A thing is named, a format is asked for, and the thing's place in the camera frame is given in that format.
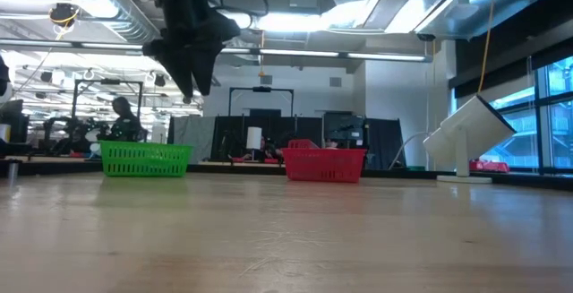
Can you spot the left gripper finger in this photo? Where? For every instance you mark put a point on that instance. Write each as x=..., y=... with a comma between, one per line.
x=203, y=71
x=181, y=71

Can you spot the grey cloth cover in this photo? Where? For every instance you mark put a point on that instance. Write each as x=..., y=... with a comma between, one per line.
x=192, y=138

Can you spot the person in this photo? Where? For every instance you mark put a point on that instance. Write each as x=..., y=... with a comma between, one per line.
x=265, y=149
x=125, y=125

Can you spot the white cylinder lamp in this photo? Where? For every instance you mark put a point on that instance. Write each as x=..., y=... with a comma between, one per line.
x=254, y=137

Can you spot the green plastic basket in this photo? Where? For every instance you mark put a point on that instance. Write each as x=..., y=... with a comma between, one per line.
x=147, y=158

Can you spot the long ceiling light strip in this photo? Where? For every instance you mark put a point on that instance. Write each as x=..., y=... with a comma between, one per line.
x=313, y=53

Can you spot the red plastic basket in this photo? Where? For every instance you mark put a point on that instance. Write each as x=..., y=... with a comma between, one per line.
x=324, y=165

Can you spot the black monitor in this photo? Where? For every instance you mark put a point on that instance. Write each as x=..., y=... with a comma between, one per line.
x=13, y=125

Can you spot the black curtain partition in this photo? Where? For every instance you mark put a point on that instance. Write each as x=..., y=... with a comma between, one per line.
x=385, y=145

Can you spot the red object at window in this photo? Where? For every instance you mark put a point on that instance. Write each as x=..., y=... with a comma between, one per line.
x=490, y=166

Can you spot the black gantry frame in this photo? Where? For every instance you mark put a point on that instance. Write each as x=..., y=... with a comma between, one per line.
x=107, y=81
x=262, y=89

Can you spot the silver round ceiling duct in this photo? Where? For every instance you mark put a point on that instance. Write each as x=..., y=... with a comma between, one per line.
x=121, y=15

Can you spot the black aluminium table frame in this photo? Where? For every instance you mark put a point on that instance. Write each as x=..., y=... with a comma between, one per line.
x=237, y=169

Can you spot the silver square ceiling duct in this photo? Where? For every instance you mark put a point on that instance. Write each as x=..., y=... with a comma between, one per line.
x=470, y=11

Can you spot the window with black frame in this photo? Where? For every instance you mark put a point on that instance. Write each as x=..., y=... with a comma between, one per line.
x=550, y=118

